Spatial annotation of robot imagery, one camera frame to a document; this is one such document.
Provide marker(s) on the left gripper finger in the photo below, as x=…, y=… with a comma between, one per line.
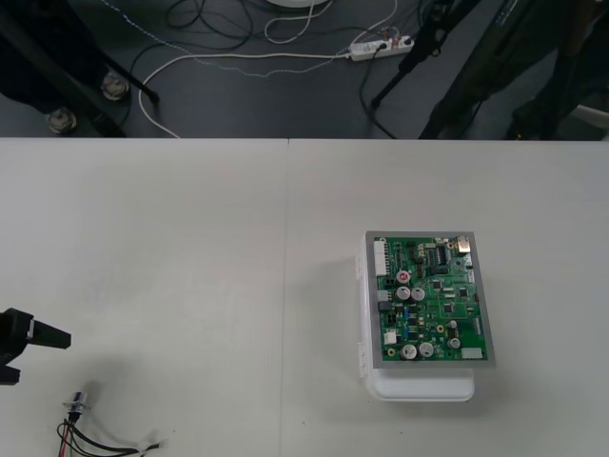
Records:
x=50, y=337
x=9, y=376

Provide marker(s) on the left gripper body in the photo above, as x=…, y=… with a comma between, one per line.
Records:
x=13, y=333

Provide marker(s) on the milky plastic box with lid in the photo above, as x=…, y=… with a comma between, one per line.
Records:
x=423, y=386

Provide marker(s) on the white round stand base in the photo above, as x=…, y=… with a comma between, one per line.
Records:
x=300, y=3

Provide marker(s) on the white power strip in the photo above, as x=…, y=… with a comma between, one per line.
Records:
x=380, y=46

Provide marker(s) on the green circuit board grey frame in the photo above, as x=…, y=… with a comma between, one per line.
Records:
x=428, y=323

